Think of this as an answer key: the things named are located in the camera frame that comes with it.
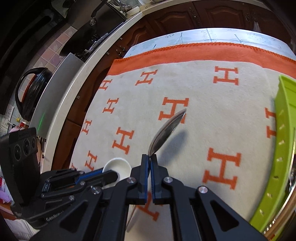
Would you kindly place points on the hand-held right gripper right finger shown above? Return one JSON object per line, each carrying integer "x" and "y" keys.
{"x": 154, "y": 178}

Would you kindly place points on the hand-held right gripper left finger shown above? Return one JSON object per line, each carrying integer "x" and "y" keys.
{"x": 144, "y": 176}

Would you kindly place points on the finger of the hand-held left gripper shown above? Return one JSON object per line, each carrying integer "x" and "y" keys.
{"x": 108, "y": 177}
{"x": 90, "y": 175}

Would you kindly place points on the white ceramic spoon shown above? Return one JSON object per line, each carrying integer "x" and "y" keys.
{"x": 115, "y": 165}

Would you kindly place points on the large steel spoon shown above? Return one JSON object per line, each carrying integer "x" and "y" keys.
{"x": 166, "y": 132}

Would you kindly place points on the green plastic tray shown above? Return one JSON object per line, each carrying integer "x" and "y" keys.
{"x": 284, "y": 111}

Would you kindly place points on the black pressure cooker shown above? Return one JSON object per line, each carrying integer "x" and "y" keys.
{"x": 38, "y": 92}

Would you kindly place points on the stainless steel splash panel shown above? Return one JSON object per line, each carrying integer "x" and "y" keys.
{"x": 57, "y": 92}

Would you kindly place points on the orange patterned blanket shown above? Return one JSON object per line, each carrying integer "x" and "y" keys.
{"x": 208, "y": 104}

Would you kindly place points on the black range hood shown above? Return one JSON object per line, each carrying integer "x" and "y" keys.
{"x": 23, "y": 34}

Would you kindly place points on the black wok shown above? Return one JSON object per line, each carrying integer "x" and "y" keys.
{"x": 81, "y": 41}

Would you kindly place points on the light blue printed tablecloth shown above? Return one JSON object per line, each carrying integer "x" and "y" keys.
{"x": 196, "y": 37}

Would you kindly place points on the hanging clear plastic bag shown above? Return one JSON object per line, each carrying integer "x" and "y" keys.
{"x": 256, "y": 25}

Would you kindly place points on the white wall socket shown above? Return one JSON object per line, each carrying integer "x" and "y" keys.
{"x": 5, "y": 120}

